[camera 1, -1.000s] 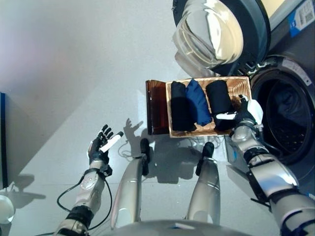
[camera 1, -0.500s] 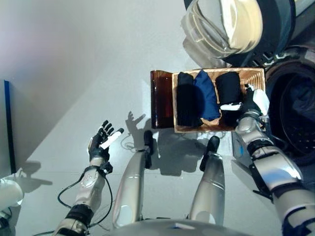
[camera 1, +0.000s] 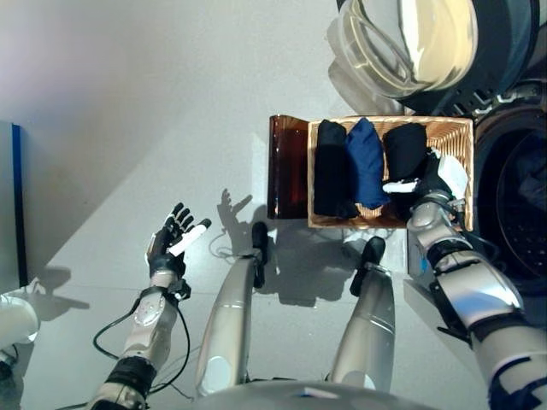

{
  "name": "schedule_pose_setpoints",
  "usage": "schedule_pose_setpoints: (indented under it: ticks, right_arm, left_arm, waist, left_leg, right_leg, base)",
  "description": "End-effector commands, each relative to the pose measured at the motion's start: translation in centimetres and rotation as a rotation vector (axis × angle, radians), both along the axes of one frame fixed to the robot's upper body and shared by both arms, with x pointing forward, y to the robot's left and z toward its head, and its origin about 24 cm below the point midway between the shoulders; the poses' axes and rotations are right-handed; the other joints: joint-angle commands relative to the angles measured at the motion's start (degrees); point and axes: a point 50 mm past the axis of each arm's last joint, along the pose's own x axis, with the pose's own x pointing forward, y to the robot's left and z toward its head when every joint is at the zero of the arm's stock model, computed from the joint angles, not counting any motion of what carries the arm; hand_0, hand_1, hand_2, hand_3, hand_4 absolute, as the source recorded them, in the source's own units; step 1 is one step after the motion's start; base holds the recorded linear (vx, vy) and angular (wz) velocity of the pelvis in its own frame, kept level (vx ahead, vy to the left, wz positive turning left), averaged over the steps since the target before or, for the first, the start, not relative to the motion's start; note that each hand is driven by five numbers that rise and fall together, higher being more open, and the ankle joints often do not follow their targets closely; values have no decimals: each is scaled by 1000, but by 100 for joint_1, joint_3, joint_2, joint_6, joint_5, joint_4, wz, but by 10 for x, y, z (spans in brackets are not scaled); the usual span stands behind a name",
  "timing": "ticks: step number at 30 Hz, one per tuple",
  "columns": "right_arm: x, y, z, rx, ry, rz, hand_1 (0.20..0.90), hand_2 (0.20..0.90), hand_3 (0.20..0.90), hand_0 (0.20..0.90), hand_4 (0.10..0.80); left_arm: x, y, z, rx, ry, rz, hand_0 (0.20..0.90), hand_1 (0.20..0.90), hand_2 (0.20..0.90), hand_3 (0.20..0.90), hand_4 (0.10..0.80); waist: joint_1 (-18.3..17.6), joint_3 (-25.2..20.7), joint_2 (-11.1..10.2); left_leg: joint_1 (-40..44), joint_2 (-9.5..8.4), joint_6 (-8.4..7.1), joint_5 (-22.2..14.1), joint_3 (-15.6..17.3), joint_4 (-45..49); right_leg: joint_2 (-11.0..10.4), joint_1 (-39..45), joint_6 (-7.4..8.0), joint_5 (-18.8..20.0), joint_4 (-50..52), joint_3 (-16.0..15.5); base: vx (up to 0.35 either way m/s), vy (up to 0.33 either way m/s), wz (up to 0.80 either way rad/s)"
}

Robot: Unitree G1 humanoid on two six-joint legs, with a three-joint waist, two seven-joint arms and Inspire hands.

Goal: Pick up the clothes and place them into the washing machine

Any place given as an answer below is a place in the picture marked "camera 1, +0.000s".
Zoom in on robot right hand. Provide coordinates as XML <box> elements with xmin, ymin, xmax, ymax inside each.
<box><xmin>382</xmin><ymin>146</ymin><xmax>468</xmax><ymax>206</ymax></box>

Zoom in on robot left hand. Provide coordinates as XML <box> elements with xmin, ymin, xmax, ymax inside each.
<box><xmin>144</xmin><ymin>202</ymin><xmax>214</xmax><ymax>275</ymax></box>

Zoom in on black garment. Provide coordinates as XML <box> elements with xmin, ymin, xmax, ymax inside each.
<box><xmin>382</xmin><ymin>123</ymin><xmax>429</xmax><ymax>219</ymax></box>
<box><xmin>315</xmin><ymin>119</ymin><xmax>360</xmax><ymax>218</ymax></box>

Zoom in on blue garment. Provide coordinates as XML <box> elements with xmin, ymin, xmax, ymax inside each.
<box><xmin>344</xmin><ymin>118</ymin><xmax>391</xmax><ymax>210</ymax></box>

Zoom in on dark grey washing machine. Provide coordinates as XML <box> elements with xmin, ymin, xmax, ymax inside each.
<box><xmin>469</xmin><ymin>72</ymin><xmax>547</xmax><ymax>300</ymax></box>

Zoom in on rectangular wicker basket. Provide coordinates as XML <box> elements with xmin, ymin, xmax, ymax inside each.
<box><xmin>307</xmin><ymin>115</ymin><xmax>475</xmax><ymax>232</ymax></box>

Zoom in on black robot left foot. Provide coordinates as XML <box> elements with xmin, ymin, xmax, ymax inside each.
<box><xmin>250</xmin><ymin>221</ymin><xmax>270</xmax><ymax>257</ymax></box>

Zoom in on black robot foot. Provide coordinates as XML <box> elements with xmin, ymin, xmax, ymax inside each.
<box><xmin>361</xmin><ymin>236</ymin><xmax>387</xmax><ymax>269</ymax></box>
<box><xmin>250</xmin><ymin>221</ymin><xmax>270</xmax><ymax>257</ymax></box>

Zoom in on silver robot left leg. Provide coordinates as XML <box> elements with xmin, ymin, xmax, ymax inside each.
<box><xmin>195</xmin><ymin>249</ymin><xmax>269</xmax><ymax>396</ymax></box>

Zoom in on silver robot leg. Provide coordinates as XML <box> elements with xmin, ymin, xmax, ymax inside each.
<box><xmin>331</xmin><ymin>262</ymin><xmax>397</xmax><ymax>392</ymax></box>
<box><xmin>195</xmin><ymin>249</ymin><xmax>269</xmax><ymax>396</ymax></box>

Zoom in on black robot right foot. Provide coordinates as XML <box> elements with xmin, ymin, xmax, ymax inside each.
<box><xmin>361</xmin><ymin>236</ymin><xmax>387</xmax><ymax>269</ymax></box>

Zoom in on round glass washer door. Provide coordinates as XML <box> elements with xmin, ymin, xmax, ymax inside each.
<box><xmin>326</xmin><ymin>0</ymin><xmax>540</xmax><ymax>115</ymax></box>

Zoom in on grey panel with dark edge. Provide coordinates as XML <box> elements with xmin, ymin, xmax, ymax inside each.
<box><xmin>0</xmin><ymin>121</ymin><xmax>29</xmax><ymax>290</ymax></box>

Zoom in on white rounded object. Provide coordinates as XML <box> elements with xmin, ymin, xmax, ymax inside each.
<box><xmin>0</xmin><ymin>292</ymin><xmax>41</xmax><ymax>377</ymax></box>

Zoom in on silver robot right leg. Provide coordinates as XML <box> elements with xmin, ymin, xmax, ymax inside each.
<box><xmin>331</xmin><ymin>262</ymin><xmax>397</xmax><ymax>392</ymax></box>

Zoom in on grey robot torso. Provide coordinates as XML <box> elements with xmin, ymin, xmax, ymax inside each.
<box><xmin>187</xmin><ymin>378</ymin><xmax>441</xmax><ymax>410</ymax></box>

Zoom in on white floor cable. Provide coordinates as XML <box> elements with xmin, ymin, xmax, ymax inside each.
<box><xmin>209</xmin><ymin>234</ymin><xmax>241</xmax><ymax>262</ymax></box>

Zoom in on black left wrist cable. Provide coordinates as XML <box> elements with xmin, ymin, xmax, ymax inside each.
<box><xmin>92</xmin><ymin>294</ymin><xmax>191</xmax><ymax>394</ymax></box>

